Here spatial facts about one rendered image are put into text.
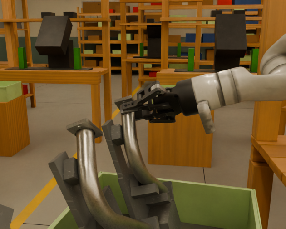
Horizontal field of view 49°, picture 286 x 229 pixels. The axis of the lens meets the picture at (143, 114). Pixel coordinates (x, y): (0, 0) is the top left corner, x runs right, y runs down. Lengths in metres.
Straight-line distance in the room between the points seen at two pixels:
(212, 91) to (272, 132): 0.88
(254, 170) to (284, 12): 0.68
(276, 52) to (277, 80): 0.07
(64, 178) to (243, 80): 0.37
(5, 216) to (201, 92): 0.39
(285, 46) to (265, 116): 0.83
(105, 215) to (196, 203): 0.40
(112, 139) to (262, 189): 1.04
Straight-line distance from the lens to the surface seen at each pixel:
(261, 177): 1.54
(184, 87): 0.62
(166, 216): 0.76
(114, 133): 0.65
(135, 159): 0.63
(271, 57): 0.65
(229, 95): 0.62
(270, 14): 1.40
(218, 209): 0.87
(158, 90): 0.60
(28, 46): 6.09
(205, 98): 0.62
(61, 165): 0.52
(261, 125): 1.45
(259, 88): 0.62
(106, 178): 0.89
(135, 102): 0.65
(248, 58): 8.20
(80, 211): 0.54
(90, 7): 11.58
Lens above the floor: 1.33
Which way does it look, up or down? 14 degrees down
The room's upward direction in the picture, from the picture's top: straight up
